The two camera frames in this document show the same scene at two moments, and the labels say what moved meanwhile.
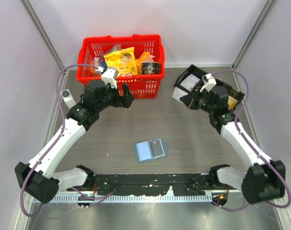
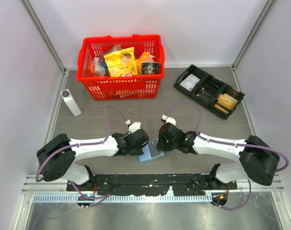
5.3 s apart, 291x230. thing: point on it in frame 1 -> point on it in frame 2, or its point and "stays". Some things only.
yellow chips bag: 123,60 stays
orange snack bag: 145,57 stays
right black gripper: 190,100 -> 161,145
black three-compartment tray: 193,76 stays
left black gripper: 127,97 -> 138,152
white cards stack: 190,82 stays
